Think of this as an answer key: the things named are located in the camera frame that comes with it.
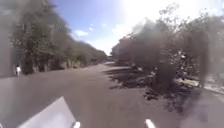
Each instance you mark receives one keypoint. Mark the row of trees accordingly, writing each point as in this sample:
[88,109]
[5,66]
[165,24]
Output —
[40,40]
[156,50]

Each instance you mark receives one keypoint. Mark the person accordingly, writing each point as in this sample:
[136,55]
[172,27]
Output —
[18,70]

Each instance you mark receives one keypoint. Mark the grey asphalt road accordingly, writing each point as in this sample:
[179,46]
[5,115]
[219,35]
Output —
[100,96]

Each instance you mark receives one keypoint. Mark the robot's own part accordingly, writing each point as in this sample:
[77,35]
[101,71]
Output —
[150,124]
[77,125]

